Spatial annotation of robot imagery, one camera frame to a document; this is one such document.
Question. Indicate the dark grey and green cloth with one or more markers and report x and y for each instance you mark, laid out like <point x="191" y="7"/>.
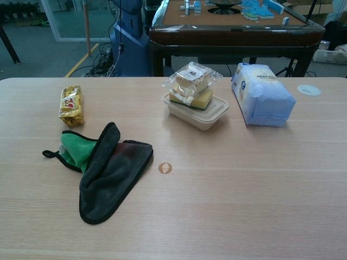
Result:
<point x="108" y="176"/>

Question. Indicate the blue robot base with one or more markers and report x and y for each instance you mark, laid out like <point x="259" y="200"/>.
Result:
<point x="131" y="46"/>

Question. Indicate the beige rectangular food container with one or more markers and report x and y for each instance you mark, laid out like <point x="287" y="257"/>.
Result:
<point x="200" y="113"/>

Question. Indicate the yellow and green sponge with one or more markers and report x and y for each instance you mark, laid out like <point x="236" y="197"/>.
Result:
<point x="199" y="99"/>

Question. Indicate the clear wrapped bread pack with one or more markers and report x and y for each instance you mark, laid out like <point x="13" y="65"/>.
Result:
<point x="191" y="81"/>

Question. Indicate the light blue paper bag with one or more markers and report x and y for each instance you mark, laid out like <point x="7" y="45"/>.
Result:
<point x="261" y="97"/>

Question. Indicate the gold foil snack pack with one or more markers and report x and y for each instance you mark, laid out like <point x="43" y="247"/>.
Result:
<point x="71" y="105"/>

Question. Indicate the dark wood mahjong table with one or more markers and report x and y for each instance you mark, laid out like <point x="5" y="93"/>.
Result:
<point x="233" y="35"/>

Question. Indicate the blue mahjong tile stack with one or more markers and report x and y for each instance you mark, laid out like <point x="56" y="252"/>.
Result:
<point x="193" y="6"/>

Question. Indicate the black tripod stand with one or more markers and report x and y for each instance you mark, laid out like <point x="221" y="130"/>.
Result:
<point x="287" y="69"/>

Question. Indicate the wooden pole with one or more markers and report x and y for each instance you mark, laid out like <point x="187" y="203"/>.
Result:
<point x="87" y="27"/>

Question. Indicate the black round table centre dish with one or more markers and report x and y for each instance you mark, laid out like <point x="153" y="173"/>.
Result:
<point x="224" y="3"/>

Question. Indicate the blue mahjong tile pile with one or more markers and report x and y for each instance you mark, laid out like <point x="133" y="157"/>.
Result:
<point x="259" y="9"/>

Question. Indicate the single blue mahjong tile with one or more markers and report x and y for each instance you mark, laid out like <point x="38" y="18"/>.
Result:
<point x="285" y="20"/>

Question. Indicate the white perforated basket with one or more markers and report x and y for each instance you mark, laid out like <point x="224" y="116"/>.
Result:
<point x="329" y="55"/>

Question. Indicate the black slanted table leg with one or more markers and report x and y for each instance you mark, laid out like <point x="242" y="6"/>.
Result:
<point x="8" y="44"/>

